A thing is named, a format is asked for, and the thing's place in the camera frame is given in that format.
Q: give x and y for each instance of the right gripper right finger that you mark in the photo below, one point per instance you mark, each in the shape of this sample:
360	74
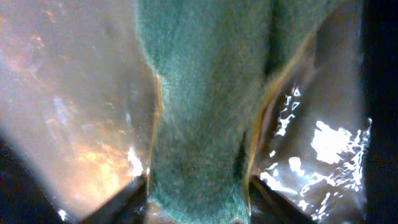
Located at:
270	207

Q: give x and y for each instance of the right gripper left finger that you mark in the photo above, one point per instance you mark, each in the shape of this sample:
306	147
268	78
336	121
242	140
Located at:
128	206

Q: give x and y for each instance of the yellow green sponge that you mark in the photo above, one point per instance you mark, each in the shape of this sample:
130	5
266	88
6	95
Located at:
217	65

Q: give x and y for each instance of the black water tray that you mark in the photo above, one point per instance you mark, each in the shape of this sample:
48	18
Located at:
79	104

